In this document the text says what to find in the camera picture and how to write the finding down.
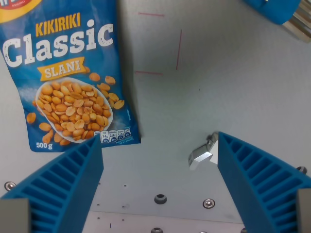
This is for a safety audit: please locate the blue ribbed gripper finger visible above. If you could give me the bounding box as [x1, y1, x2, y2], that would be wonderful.
[0, 134, 104, 233]
[217, 131, 311, 233]

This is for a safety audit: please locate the small silver metal block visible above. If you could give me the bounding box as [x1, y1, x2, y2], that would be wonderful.
[188, 132, 221, 171]

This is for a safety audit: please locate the blue peanut snack bag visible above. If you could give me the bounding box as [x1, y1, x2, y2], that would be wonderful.
[0, 0, 142, 153]

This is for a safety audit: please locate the blue and silver package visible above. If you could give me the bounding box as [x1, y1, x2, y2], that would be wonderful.
[243, 0, 311, 44]

